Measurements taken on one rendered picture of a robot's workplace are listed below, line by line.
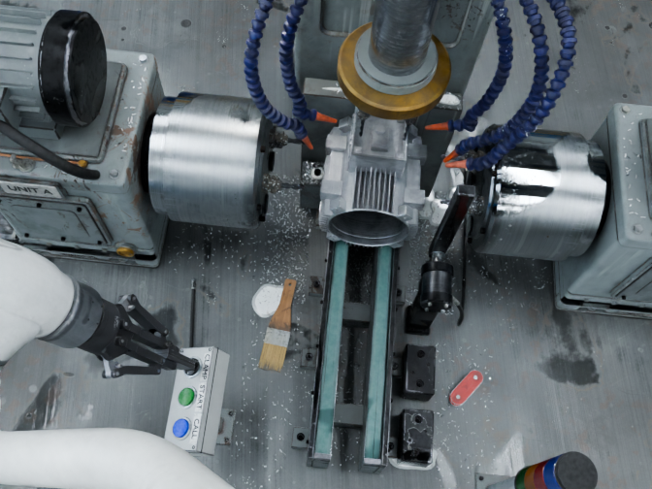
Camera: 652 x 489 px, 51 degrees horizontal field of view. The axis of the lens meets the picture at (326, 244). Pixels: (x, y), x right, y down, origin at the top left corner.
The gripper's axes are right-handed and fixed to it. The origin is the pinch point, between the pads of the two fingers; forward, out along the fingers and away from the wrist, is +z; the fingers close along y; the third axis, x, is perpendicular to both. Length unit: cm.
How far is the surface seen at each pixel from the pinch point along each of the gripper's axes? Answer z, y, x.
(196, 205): 1.5, 29.3, 3.0
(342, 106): 10, 51, -20
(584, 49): 69, 100, -58
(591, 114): 69, 79, -58
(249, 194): 3.5, 30.9, -7.0
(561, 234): 33, 30, -55
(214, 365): 5.9, 0.6, -3.6
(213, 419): 8.0, -7.9, -3.6
